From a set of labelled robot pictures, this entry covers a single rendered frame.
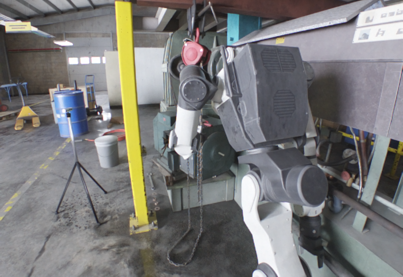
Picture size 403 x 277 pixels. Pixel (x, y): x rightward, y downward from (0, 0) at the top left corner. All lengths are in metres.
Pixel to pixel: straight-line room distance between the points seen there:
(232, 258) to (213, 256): 0.14
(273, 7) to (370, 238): 1.45
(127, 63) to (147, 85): 5.95
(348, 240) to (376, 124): 0.51
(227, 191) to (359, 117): 1.42
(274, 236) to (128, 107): 1.14
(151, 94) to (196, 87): 6.78
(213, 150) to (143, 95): 5.99
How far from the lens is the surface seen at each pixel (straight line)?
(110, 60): 7.48
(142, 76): 7.33
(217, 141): 1.58
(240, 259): 1.64
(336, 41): 1.10
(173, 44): 2.34
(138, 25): 3.27
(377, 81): 0.96
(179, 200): 1.93
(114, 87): 7.49
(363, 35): 1.04
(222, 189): 2.03
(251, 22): 2.03
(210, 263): 1.60
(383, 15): 1.03
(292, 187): 0.59
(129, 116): 1.45
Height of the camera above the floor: 1.25
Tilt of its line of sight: 16 degrees down
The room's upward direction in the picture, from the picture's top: straight up
